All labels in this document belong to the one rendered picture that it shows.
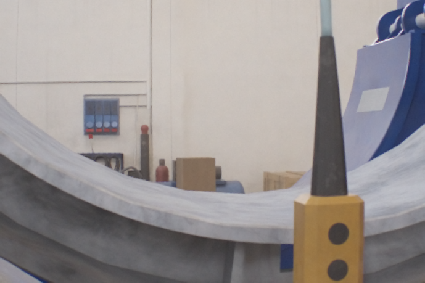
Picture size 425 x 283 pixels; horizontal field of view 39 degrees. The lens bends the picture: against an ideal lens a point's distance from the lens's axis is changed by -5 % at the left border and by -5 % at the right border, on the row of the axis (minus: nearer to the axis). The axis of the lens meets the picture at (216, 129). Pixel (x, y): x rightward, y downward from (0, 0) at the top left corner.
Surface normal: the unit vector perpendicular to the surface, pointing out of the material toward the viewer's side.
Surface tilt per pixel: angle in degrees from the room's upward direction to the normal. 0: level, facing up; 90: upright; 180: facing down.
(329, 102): 86
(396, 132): 90
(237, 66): 90
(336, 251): 90
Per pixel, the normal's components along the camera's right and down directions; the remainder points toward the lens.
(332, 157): -0.09, -0.07
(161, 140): 0.18, 0.00
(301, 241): -0.98, 0.01
